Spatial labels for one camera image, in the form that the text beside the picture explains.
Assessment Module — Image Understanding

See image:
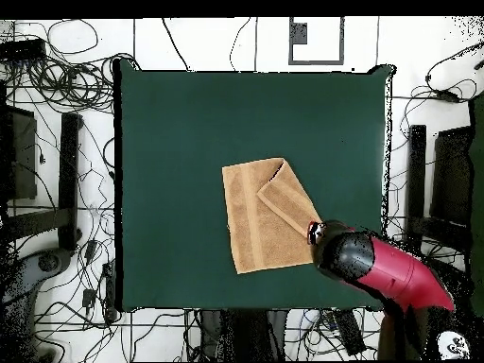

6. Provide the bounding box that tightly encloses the tan terry towel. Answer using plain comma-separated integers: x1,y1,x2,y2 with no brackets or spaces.
221,157,323,275

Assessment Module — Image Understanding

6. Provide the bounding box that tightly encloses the black flat panel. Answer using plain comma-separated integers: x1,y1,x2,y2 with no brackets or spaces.
430,126,474,228
0,105,39,201

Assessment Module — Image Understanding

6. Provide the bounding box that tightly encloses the green cloth cover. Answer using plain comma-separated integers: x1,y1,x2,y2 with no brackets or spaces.
468,92,484,320

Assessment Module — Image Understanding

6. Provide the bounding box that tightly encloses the dark green table cloth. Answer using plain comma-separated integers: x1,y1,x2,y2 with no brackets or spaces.
112,58,397,314

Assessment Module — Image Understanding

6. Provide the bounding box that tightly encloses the small grey square plate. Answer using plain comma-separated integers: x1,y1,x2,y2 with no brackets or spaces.
292,22,308,45

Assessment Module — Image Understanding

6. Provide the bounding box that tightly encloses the black power strip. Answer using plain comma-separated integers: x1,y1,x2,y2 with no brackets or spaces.
101,261,117,323
0,38,47,63

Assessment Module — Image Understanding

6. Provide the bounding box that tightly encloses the thin black cable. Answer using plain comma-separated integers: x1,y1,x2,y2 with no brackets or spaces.
161,16,190,73
229,16,252,73

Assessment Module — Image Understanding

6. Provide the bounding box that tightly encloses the tangled black cable bundle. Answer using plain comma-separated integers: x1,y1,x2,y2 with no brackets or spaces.
3,52,141,114

